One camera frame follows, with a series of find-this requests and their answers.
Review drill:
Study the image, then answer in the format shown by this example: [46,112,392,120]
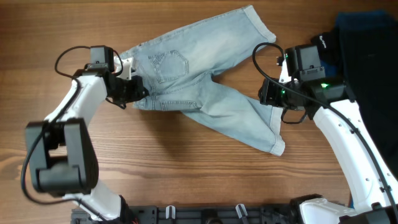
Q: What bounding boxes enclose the light blue denim shorts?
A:
[121,5,285,156]

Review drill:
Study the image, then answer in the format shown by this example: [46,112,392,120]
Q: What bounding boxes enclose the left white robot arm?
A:
[21,45,149,223]

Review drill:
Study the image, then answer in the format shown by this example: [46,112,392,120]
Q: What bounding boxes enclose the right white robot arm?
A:
[258,45,397,223]

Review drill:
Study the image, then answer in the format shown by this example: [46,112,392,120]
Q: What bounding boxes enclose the dark clothes pile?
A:
[311,11,397,176]

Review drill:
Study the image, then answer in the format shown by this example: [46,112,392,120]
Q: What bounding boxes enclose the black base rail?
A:
[70,203,299,224]

